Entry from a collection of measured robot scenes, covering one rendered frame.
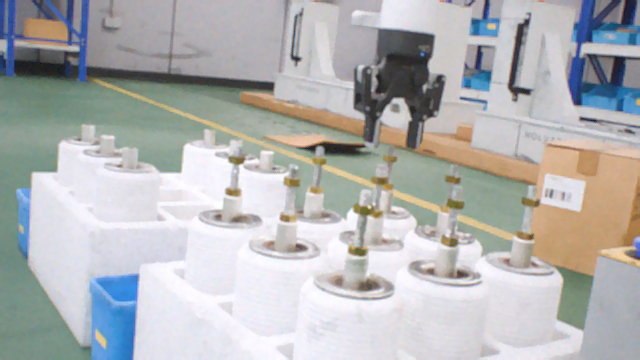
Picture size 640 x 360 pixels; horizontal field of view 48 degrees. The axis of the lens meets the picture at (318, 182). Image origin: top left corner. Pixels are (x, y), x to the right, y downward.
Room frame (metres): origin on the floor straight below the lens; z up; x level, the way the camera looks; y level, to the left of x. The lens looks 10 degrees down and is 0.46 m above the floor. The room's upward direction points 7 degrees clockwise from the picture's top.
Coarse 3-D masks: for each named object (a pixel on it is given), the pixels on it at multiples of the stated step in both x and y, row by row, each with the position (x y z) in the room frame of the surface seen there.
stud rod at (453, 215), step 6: (456, 186) 0.70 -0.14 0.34; (456, 192) 0.70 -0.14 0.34; (456, 198) 0.70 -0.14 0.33; (456, 210) 0.70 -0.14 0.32; (450, 216) 0.70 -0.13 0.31; (456, 216) 0.70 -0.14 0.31; (450, 222) 0.70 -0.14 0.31; (456, 222) 0.70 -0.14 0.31; (450, 228) 0.70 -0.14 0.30; (456, 228) 0.70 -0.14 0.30; (450, 234) 0.70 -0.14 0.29; (450, 246) 0.70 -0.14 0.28
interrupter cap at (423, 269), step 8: (408, 264) 0.71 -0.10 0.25; (416, 264) 0.71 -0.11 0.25; (424, 264) 0.72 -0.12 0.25; (432, 264) 0.72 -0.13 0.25; (416, 272) 0.68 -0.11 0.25; (424, 272) 0.69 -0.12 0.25; (432, 272) 0.70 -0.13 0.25; (456, 272) 0.71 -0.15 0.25; (464, 272) 0.71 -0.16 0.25; (472, 272) 0.71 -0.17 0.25; (432, 280) 0.67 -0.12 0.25; (440, 280) 0.66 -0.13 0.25; (448, 280) 0.67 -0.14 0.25; (456, 280) 0.67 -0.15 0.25; (464, 280) 0.68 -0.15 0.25; (472, 280) 0.68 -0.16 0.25; (480, 280) 0.68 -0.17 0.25
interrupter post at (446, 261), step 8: (440, 248) 0.69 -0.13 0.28; (448, 248) 0.69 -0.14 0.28; (456, 248) 0.69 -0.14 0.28; (440, 256) 0.69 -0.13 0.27; (448, 256) 0.69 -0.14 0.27; (456, 256) 0.69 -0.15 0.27; (440, 264) 0.69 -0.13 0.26; (448, 264) 0.69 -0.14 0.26; (456, 264) 0.69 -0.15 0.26; (440, 272) 0.69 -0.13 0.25; (448, 272) 0.69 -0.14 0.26
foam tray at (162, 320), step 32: (160, 288) 0.78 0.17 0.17; (192, 288) 0.77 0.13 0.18; (160, 320) 0.78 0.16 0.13; (192, 320) 0.71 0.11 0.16; (224, 320) 0.69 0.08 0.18; (160, 352) 0.77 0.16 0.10; (192, 352) 0.71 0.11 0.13; (224, 352) 0.66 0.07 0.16; (256, 352) 0.62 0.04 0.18; (288, 352) 0.65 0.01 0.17; (512, 352) 0.69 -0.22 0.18; (544, 352) 0.70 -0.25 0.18; (576, 352) 0.72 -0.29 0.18
